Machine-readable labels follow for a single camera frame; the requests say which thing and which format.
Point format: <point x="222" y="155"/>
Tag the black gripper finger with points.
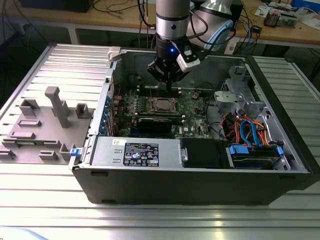
<point x="155" y="70"/>
<point x="180" y="74"/>

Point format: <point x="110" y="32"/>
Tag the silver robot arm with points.
<point x="172" y="15"/>

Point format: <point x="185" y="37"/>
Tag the CPU socket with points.
<point x="151" y="106"/>

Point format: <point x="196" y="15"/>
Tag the coin battery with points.
<point x="196" y="94"/>

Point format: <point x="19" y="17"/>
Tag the green motherboard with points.
<point x="192" y="117"/>

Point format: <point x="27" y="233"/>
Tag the silver metal drive cage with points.
<point x="226" y="98"/>

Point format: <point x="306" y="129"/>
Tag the black graphics card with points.
<point x="155" y="125"/>

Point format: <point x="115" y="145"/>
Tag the white square sticker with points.
<point x="187" y="129"/>

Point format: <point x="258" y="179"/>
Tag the white printed tag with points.
<point x="233" y="48"/>

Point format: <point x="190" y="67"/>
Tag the wooden desk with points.
<point x="100" y="18"/>

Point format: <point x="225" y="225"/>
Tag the red yellow power harness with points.
<point x="235" y="127"/>

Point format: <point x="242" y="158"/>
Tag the black drive box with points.
<point x="202" y="152"/>

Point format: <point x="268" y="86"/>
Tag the small black box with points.
<point x="256" y="28"/>

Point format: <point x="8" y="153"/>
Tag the grey power supply unit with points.
<point x="107" y="152"/>

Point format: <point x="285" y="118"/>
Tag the hard disk in blue carrier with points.
<point x="240" y="150"/>

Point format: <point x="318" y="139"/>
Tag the white paper sheet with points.
<point x="262" y="10"/>

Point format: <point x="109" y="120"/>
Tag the dark electronic module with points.
<point x="271" y="20"/>

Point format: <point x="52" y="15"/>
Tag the black PC case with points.
<point x="175" y="185"/>

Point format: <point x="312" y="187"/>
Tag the blue case latch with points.
<point x="75" y="152"/>

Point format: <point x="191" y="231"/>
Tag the black monitor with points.
<point x="55" y="5"/>

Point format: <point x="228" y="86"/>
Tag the grey electronic box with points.
<point x="287" y="18"/>

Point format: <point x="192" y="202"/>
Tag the grey parts rack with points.
<point x="50" y="132"/>

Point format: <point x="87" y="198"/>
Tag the metal disk bay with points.
<point x="281" y="163"/>

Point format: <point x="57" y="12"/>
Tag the blue box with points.
<point x="305" y="3"/>

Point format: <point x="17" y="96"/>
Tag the green RAM stick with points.
<point x="27" y="143"/>

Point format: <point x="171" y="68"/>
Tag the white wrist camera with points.
<point x="190" y="63"/>

